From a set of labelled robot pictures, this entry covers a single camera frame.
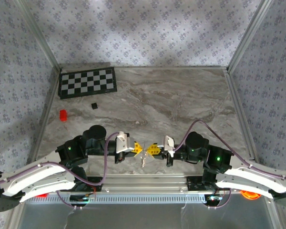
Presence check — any aluminium table edge rail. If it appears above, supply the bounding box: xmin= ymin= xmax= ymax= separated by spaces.
xmin=61 ymin=66 xmax=229 ymax=71
xmin=224 ymin=68 xmax=257 ymax=160
xmin=26 ymin=69 xmax=62 ymax=165

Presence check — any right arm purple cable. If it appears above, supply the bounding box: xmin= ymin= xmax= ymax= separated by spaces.
xmin=173 ymin=119 xmax=286 ymax=210

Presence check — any aluminium frame post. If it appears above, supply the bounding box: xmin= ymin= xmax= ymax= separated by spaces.
xmin=227 ymin=0 xmax=276 ymax=72
xmin=13 ymin=0 xmax=62 ymax=72

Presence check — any orange curved plastic piece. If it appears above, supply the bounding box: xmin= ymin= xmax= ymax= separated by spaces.
xmin=240 ymin=190 xmax=262 ymax=200

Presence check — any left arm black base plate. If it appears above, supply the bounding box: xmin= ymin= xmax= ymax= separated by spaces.
xmin=85 ymin=177 xmax=103 ymax=192

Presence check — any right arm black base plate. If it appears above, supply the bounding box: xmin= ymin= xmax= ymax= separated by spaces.
xmin=187 ymin=176 xmax=230 ymax=191

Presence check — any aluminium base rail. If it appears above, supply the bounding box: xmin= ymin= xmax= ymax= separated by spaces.
xmin=15 ymin=174 xmax=276 ymax=194

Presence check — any black and grey checkerboard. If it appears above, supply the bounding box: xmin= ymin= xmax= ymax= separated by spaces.
xmin=58 ymin=66 xmax=118 ymax=100

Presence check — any slotted grey cable duct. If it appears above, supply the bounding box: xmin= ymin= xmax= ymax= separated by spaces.
xmin=26 ymin=192 xmax=207 ymax=205

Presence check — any silver metal key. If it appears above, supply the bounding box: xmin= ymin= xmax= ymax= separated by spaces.
xmin=139 ymin=152 xmax=149 ymax=167

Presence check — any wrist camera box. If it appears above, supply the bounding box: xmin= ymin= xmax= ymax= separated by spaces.
xmin=116 ymin=131 xmax=135 ymax=154
xmin=162 ymin=135 xmax=175 ymax=158

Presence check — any grey metal sheet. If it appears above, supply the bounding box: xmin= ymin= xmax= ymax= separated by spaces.
xmin=13 ymin=202 xmax=277 ymax=229

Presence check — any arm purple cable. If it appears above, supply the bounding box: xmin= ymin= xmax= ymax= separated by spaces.
xmin=0 ymin=132 xmax=120 ymax=210
xmin=173 ymin=119 xmax=286 ymax=210

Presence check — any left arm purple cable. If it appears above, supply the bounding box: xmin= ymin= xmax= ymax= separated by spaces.
xmin=0 ymin=132 xmax=120 ymax=210

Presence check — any thin red wire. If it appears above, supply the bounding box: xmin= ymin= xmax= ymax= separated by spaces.
xmin=85 ymin=183 xmax=97 ymax=194

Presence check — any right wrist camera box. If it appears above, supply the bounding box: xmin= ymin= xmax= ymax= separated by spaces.
xmin=162 ymin=135 xmax=175 ymax=158

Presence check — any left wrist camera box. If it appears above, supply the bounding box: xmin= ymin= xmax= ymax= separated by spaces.
xmin=116 ymin=131 xmax=135 ymax=154

